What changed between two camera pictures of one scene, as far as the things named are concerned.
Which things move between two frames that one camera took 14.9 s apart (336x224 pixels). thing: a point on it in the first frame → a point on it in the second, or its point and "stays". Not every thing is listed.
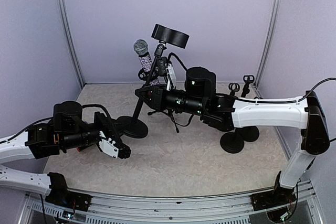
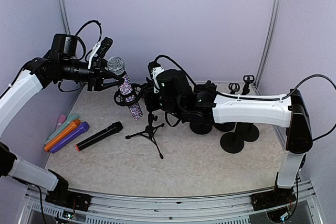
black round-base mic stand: [136, 126] → [201, 127]
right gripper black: [156, 96] stays
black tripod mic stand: [170, 114] → [150, 129]
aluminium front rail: [235, 208] stays
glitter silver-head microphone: [140, 48] → [116, 66]
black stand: [231, 142] stays
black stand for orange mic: [233, 87] stays
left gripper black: [109, 130] → [95, 66]
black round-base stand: [125, 123] → [248, 79]
